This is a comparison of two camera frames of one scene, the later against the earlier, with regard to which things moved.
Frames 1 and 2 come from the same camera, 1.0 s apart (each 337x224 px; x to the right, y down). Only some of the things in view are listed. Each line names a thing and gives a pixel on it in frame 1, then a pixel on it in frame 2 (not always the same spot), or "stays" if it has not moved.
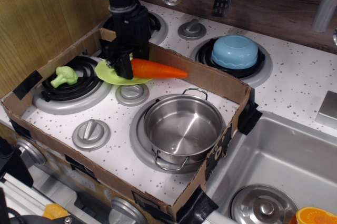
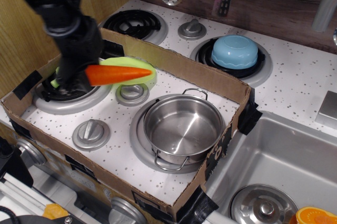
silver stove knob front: [91, 135] stays
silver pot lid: [262, 204] stays
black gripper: [132, 26] to [78, 44]
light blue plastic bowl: [234, 51] stays
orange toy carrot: [147, 69] to [100, 74]
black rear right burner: [204, 55] stays
